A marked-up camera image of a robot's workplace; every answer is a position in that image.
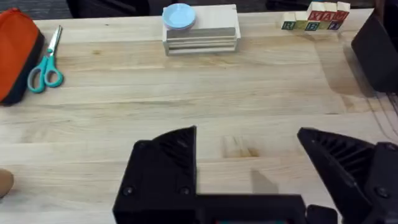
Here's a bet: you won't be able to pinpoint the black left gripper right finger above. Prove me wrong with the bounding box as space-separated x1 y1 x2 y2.
297 126 398 224

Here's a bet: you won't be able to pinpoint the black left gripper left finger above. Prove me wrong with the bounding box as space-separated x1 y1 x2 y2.
112 125 197 224

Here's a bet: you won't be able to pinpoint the brown wooden spoon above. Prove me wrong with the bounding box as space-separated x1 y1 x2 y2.
0 167 15 198

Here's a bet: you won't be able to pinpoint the black cutlery holder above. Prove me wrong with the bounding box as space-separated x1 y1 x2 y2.
351 0 398 93

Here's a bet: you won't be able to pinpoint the pale wooden box stack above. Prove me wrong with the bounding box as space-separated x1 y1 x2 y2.
161 3 242 57

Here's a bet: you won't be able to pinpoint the small light blue dish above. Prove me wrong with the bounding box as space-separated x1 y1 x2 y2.
162 2 197 30

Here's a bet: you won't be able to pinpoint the lettered toy block heap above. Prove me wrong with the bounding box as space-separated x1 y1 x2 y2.
281 1 351 32

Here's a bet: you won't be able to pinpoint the orange and black zip bag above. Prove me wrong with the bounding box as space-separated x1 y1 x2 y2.
0 7 45 106

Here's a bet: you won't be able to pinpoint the teal handled scissors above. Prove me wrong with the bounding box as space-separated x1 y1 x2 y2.
27 25 65 94

